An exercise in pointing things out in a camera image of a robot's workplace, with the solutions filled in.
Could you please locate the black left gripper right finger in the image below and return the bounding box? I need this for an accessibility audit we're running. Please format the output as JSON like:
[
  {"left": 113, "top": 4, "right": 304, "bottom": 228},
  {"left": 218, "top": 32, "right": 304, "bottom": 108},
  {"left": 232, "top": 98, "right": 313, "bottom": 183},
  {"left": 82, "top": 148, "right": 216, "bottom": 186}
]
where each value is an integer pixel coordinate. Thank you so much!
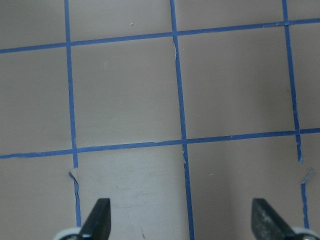
[{"left": 251, "top": 198, "right": 296, "bottom": 238}]

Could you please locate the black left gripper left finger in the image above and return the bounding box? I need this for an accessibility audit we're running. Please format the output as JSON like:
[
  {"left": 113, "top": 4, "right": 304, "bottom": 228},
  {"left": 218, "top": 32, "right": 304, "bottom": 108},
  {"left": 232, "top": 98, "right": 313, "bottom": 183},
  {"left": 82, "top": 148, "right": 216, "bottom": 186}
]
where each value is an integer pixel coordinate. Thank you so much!
[{"left": 79, "top": 198, "right": 111, "bottom": 238}]

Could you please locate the brown paper table cover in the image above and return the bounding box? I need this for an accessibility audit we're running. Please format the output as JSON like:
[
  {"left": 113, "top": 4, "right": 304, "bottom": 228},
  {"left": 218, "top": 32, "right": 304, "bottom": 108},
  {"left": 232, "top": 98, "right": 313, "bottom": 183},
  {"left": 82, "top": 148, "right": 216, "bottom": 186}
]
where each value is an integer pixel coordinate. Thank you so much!
[{"left": 0, "top": 0, "right": 320, "bottom": 240}]

